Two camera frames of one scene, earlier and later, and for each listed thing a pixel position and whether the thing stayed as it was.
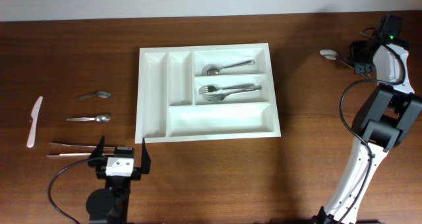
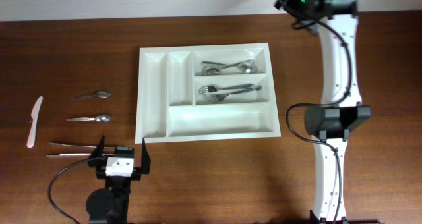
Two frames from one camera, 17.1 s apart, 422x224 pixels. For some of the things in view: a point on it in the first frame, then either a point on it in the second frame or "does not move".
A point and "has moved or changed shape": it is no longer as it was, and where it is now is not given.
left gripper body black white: [100, 169] does not move
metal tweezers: [75, 154] does not move
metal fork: [218, 97] does not move
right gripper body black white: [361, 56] → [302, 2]
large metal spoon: [213, 68] does not move
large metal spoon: [332, 55] has moved or changed shape
